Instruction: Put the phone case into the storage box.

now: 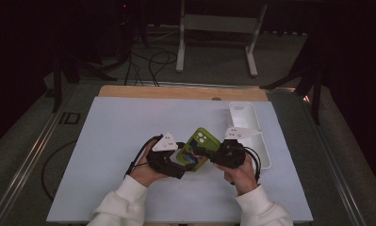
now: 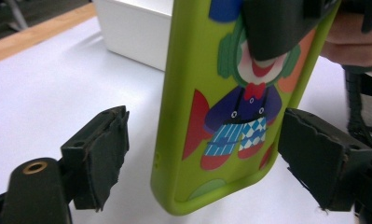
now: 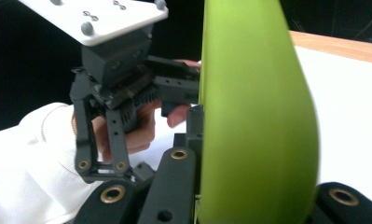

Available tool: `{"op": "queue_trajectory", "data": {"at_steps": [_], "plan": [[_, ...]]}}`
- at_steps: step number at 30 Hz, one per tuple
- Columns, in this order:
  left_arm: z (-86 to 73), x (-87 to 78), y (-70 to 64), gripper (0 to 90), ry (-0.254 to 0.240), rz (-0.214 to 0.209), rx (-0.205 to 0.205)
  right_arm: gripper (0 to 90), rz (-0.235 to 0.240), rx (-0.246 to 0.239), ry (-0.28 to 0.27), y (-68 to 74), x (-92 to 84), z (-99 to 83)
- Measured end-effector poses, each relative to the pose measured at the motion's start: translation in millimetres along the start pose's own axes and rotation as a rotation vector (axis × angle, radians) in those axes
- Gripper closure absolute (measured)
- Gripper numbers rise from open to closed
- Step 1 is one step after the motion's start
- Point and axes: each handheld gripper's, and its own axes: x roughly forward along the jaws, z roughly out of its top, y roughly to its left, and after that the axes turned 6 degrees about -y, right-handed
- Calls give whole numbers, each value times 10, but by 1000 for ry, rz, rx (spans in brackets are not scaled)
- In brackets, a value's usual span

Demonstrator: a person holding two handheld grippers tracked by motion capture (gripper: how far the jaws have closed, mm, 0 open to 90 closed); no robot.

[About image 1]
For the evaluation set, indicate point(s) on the green clown print phone case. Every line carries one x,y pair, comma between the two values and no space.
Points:
206,141

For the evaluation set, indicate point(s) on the person's right hand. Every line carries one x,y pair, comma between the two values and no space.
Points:
242,179

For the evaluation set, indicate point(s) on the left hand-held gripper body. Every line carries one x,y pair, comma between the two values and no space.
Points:
165,144

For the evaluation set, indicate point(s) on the white plastic tray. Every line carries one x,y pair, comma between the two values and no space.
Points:
245,116

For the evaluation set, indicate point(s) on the white table mat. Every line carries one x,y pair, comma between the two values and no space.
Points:
129,119

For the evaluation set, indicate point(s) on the metal floor rail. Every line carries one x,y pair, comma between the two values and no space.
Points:
336,169
25,163

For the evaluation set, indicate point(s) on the person's left hand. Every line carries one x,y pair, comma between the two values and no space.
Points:
144,175

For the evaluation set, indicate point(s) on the black stand legs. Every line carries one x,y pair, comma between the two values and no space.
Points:
58,81
316,94

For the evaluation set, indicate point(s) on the white metal stand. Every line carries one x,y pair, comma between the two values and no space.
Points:
220,23

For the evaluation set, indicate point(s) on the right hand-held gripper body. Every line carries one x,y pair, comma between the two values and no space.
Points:
231,155

